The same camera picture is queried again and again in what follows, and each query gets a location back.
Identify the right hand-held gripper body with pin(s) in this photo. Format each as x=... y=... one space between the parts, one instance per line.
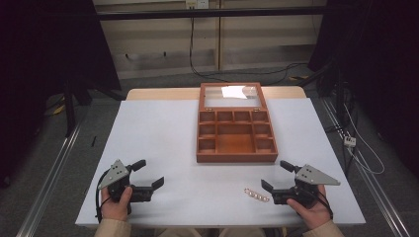
x=313 y=177

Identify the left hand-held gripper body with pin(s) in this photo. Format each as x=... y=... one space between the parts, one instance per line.
x=113 y=173

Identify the brown wooden jewelry box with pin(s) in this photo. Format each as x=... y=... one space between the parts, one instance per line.
x=235 y=144

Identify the person's left hand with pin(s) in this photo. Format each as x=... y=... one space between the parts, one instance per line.
x=115 y=205

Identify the person's right hand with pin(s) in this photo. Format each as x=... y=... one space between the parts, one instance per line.
x=313 y=214

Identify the white table mat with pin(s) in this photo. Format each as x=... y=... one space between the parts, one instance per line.
x=164 y=138

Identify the white power strip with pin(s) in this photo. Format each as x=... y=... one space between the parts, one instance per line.
x=350 y=141

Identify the black metal stand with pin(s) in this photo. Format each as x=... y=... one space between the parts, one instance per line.
x=69 y=112

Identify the black curtain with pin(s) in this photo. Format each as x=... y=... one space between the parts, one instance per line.
x=39 y=65
x=388 y=65

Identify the black horizontal bar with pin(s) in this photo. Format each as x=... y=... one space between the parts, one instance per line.
x=210 y=14

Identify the aluminium floor rail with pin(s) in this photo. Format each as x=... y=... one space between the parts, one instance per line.
x=378 y=191
x=46 y=194

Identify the white wall outlet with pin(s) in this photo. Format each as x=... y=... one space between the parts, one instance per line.
x=197 y=3

